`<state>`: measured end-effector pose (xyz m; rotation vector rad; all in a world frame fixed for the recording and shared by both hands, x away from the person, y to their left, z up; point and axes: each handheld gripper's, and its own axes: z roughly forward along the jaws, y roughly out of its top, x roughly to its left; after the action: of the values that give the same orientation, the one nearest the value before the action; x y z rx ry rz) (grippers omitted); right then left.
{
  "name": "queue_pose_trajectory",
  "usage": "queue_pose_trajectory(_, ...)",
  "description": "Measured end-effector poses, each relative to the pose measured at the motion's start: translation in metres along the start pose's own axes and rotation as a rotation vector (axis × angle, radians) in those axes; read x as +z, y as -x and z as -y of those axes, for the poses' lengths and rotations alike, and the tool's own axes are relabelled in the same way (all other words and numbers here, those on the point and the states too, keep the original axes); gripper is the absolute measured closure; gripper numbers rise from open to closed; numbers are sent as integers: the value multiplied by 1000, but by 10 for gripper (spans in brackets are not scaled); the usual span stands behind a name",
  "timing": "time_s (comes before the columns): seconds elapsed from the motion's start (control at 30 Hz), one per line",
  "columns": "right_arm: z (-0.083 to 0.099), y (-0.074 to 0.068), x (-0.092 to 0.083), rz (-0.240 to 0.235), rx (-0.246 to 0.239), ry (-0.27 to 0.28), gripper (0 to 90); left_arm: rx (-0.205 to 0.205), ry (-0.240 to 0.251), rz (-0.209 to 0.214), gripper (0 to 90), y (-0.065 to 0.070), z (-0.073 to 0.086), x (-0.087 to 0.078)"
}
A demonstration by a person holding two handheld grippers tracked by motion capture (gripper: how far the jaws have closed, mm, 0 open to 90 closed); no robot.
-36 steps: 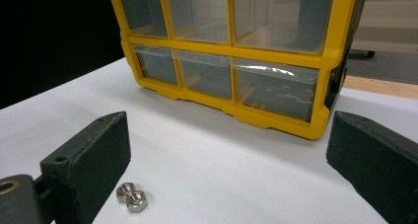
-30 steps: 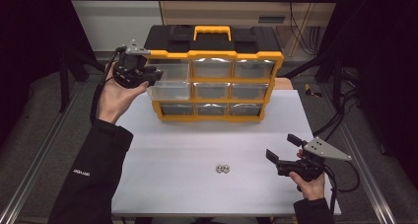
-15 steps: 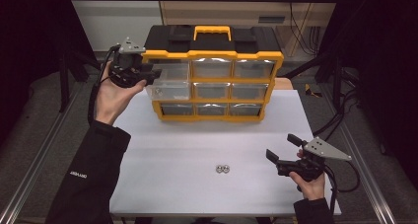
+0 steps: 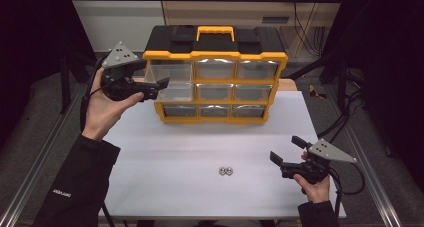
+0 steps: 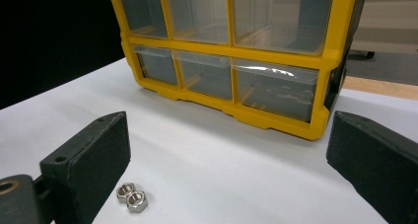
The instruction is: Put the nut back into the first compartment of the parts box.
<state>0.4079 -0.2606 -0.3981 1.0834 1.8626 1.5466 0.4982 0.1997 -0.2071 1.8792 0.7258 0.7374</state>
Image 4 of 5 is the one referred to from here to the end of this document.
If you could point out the set of clear small drawers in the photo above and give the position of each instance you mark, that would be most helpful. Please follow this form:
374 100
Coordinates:
215 70

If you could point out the person's right hand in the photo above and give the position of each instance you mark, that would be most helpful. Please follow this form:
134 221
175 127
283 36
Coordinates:
316 192

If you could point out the black curtain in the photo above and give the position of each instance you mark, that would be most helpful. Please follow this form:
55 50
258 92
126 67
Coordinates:
26 37
393 53

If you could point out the light wooden cabinet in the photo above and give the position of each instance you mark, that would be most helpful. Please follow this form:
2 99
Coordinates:
233 13

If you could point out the clear plastic pulled drawer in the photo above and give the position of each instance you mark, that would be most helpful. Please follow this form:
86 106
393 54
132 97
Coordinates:
176 72

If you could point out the aluminium rail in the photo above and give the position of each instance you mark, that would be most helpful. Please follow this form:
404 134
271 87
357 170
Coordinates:
378 187
46 153

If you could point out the black metal stand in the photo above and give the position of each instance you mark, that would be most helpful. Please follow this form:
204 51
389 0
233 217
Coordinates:
65 87
342 87

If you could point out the metal hex nut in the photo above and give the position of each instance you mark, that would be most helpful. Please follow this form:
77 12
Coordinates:
229 171
222 171

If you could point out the person's left hand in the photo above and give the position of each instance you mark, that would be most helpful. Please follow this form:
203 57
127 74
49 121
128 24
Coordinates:
101 115

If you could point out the yellow black organizer cabinet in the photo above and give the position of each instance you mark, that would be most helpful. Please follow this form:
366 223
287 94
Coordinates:
166 37

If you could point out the yellow black tape marker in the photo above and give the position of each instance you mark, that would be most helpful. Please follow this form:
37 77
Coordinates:
312 90

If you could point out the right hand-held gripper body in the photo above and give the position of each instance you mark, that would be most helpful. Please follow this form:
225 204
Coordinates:
310 172

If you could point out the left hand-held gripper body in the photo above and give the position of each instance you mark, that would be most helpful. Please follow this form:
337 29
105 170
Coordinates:
120 83

